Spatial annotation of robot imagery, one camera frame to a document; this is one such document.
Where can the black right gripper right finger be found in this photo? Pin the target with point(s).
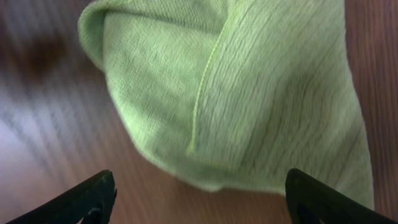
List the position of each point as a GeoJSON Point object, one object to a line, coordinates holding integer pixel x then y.
{"type": "Point", "coordinates": [311, 201]}

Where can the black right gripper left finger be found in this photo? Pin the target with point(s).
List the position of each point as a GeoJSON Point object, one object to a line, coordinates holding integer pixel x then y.
{"type": "Point", "coordinates": [91, 201]}

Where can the light green microfiber cloth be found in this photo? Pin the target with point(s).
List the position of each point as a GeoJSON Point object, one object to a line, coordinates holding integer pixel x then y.
{"type": "Point", "coordinates": [234, 94]}

